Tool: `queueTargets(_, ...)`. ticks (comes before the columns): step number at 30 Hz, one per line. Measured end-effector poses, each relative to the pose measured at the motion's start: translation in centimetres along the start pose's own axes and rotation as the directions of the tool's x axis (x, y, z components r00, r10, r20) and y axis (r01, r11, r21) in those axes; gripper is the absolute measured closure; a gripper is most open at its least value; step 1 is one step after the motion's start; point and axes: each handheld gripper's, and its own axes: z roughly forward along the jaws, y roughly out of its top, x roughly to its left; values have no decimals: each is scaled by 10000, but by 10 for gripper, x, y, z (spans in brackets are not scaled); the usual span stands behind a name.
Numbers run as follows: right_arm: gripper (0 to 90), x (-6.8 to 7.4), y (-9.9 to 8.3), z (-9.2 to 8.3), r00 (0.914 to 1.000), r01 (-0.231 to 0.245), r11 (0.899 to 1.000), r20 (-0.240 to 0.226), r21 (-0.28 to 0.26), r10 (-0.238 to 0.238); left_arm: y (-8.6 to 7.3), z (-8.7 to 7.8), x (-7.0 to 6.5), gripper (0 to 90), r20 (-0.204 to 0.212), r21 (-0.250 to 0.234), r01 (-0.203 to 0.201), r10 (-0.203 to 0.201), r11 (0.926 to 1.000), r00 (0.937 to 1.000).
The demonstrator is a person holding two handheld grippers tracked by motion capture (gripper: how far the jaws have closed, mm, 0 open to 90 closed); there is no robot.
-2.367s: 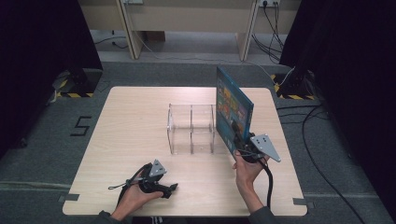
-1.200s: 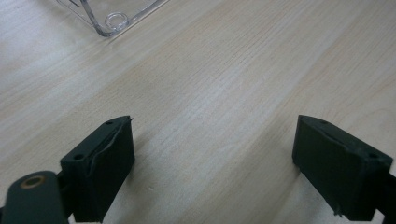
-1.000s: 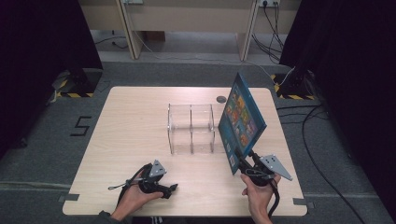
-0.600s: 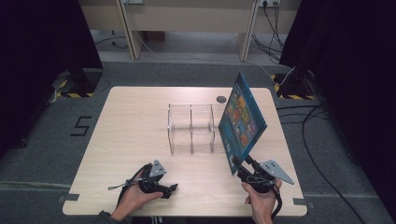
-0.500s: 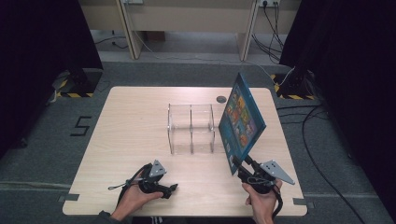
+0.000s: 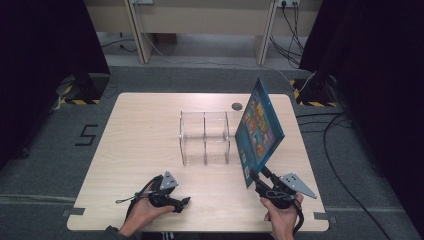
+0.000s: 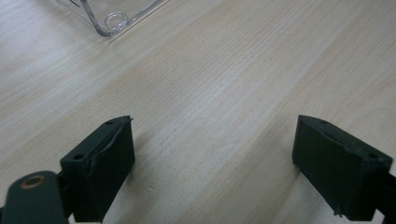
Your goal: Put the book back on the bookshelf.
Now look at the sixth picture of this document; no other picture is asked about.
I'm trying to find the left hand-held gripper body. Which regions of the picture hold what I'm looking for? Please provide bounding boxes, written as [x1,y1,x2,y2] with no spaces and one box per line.
[148,170,179,209]

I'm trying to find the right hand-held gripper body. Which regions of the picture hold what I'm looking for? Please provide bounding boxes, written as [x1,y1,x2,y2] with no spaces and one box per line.
[254,172,318,210]

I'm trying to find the blue children's picture book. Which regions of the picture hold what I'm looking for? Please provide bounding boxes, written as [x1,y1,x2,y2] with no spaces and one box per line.
[234,77,286,189]

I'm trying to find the clear acrylic divided rack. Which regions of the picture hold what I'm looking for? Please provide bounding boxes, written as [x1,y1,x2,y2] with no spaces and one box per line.
[179,110,242,167]

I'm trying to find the person's right hand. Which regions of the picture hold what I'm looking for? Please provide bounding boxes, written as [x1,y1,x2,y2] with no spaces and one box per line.
[260,193,305,236]

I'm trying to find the person's left hand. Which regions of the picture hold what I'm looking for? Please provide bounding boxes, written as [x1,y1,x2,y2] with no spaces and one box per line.
[119,196,176,238]

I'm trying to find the person's dark striped pants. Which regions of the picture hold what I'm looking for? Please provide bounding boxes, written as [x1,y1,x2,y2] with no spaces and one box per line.
[139,232,276,240]

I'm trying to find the black stand base hazard tape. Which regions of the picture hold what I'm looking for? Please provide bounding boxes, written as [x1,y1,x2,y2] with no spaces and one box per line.
[289,77,338,108]
[54,72,112,106]

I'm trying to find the black curtain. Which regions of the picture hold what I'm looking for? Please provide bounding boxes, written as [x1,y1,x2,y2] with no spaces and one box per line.
[299,0,424,236]
[0,0,112,169]

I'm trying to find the beige wooden desk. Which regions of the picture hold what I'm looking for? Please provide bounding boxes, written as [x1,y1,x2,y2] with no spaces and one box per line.
[83,0,323,66]

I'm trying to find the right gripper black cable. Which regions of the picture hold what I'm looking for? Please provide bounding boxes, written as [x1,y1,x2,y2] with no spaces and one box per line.
[291,201,305,236]

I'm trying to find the long black floor cable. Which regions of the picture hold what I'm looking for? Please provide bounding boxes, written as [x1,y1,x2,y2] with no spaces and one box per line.
[295,111,396,240]

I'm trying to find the bundle of black hanging cables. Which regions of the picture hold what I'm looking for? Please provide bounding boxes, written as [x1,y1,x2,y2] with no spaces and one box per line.
[268,2,306,69]

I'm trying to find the short black floor cable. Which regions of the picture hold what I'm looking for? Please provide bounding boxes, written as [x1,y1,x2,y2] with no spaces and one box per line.
[99,32,138,54]

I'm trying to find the white wall power strip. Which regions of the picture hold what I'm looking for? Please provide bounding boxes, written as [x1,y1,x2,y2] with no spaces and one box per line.
[275,0,301,9]

